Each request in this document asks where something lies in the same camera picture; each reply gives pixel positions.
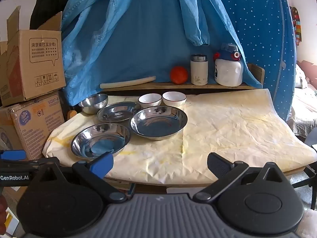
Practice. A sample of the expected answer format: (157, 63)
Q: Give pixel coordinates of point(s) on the blue dotted tent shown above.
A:
(267, 42)

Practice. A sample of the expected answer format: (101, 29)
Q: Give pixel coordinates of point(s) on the white thermos flask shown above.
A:
(199, 70)

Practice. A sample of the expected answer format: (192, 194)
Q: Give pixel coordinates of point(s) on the pale bedding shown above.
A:
(304, 109)

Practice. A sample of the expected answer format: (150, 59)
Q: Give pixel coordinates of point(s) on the open cardboard box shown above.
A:
(37, 62)

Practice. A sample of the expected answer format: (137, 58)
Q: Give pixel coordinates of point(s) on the printed cardboard box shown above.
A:
(37, 122)

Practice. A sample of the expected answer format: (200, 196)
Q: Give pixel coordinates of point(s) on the white paper roll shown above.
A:
(128, 81)

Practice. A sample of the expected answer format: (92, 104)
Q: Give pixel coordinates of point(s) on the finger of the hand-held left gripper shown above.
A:
(29, 165)
(14, 155)

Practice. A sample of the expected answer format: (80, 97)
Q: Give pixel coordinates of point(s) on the medium steel plate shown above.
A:
(99, 140)

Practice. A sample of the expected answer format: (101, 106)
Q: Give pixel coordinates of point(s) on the white bowl with red rim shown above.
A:
(174, 98)
(150, 100)

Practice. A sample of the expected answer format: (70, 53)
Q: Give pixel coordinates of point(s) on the cream table cover sheet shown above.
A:
(235, 133)

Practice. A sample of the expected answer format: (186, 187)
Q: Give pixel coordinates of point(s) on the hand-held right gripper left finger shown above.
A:
(102, 165)

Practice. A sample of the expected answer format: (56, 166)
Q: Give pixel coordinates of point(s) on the black hanging garment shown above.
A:
(49, 0)

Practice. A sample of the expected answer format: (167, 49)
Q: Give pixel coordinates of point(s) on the orange fruit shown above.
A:
(178, 74)

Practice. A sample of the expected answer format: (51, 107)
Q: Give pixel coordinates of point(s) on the small steel bowl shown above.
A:
(93, 104)

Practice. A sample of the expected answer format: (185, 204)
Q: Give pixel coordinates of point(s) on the black metal stand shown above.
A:
(310, 140)

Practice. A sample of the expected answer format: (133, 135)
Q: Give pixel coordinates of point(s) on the colourful striped cloth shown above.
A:
(297, 27)

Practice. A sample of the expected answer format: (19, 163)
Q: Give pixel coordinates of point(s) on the small steel plate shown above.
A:
(116, 112)

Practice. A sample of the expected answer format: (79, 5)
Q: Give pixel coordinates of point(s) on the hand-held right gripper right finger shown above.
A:
(218, 165)

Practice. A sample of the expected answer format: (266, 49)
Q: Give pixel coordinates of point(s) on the white water bottle blue lid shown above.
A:
(227, 72)

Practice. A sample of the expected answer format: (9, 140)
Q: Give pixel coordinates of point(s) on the light blue jacket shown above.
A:
(81, 42)

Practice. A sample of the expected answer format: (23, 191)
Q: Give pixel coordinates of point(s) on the wooden board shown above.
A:
(173, 86)

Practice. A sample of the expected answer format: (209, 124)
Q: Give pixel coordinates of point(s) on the large steel plate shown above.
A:
(158, 124)

